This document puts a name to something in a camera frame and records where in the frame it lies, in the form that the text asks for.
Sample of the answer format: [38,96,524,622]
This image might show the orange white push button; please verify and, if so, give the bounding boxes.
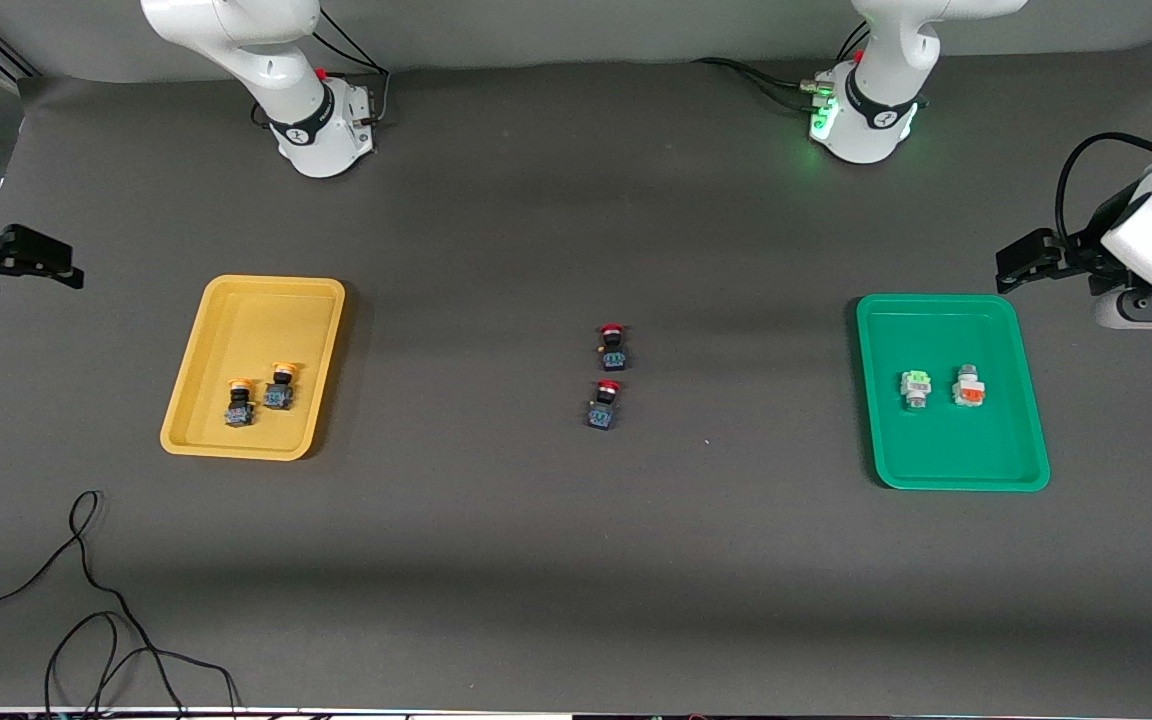
[950,363,988,408]

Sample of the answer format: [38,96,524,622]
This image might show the yellow push button switch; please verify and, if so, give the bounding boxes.
[224,378,258,429]
[264,362,300,412]

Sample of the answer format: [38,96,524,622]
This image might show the green plastic tray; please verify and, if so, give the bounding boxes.
[856,293,1051,492]

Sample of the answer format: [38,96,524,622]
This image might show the yellow plastic tray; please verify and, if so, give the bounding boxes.
[159,275,347,462]

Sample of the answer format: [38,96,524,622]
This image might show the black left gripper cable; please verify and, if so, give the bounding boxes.
[1056,132,1152,243]

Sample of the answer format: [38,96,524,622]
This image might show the black cable on table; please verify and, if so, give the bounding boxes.
[0,490,242,719]

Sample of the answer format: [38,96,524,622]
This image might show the black left arm base cables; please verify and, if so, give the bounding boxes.
[691,20,873,116]

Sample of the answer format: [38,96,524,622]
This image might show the red push button switch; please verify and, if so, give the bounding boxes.
[586,379,623,432]
[597,323,631,373]

